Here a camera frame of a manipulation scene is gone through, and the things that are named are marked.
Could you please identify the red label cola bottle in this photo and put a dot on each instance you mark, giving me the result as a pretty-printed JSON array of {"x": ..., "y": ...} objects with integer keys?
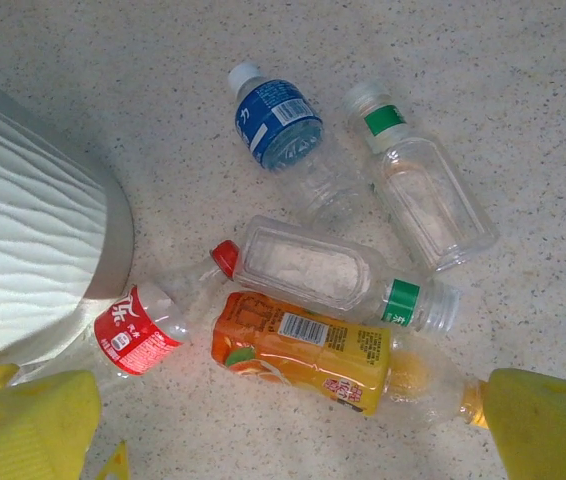
[{"x": 135, "y": 332}]

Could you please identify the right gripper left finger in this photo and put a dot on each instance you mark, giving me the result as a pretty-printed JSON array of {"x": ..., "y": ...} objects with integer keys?
[{"x": 23, "y": 435}]

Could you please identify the orange juice bottle yellow label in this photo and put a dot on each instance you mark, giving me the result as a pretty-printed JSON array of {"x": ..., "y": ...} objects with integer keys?
[{"x": 303, "y": 350}]

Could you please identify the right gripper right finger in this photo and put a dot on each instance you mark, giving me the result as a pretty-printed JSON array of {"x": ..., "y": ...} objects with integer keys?
[{"x": 548, "y": 430}]

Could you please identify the white ribbed plastic bin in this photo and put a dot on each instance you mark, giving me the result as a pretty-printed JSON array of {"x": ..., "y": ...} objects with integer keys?
[{"x": 28, "y": 200}]

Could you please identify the clear bottle green neck band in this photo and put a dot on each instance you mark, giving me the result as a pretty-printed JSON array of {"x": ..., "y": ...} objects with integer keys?
[
  {"x": 313, "y": 265},
  {"x": 433, "y": 200}
]

